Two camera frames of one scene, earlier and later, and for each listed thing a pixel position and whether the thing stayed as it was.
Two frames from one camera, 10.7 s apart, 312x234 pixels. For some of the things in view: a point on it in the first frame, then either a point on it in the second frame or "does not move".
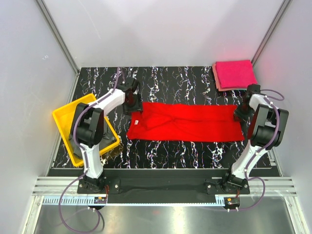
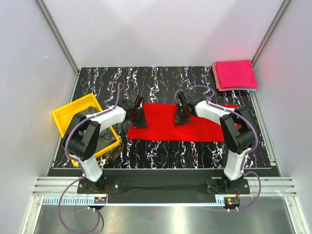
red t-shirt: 175,122 does not move
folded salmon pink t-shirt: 218,83 does not move
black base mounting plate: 163,186 does not move
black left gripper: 137,107 to 143,123
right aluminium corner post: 284,5 does not move
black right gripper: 237,113 to 179,121
